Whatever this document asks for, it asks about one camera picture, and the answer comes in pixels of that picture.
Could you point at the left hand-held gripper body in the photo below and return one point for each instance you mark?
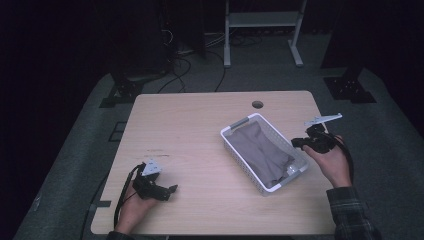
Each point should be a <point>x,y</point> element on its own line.
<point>148,190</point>

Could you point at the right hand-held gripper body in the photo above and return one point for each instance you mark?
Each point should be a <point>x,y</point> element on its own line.
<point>321,141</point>

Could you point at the grey cloth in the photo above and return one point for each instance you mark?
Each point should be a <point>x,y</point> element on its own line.
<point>260,151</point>

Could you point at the white plastic basket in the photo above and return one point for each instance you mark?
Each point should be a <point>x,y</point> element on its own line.
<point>248,175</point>

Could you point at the person's right hand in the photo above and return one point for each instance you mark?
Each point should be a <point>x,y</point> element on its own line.
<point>333,166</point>

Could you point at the person's left hand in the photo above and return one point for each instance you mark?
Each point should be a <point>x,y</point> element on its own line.
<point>131,213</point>

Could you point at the grey tape strip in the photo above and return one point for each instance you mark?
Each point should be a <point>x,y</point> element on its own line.
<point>101,204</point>

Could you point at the black stand base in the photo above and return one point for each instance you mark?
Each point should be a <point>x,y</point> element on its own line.
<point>125,91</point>
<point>348,88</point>

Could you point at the white metal stand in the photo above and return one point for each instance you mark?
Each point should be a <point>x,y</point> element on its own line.
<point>263,18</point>

